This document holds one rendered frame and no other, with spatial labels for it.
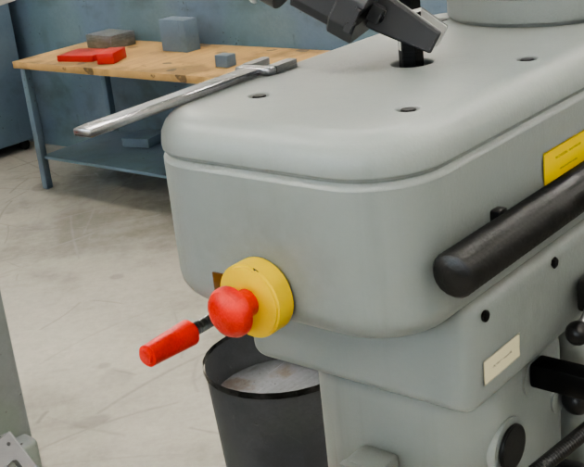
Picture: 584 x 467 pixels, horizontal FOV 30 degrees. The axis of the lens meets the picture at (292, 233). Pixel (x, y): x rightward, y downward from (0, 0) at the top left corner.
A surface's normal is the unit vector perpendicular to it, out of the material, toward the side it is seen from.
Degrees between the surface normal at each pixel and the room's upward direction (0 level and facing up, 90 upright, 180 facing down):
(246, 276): 90
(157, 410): 0
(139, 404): 0
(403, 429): 90
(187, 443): 0
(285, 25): 90
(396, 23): 90
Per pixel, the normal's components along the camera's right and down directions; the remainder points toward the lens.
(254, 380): -0.11, -0.93
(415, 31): -0.32, 0.36
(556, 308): 0.77, 0.14
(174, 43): -0.66, 0.33
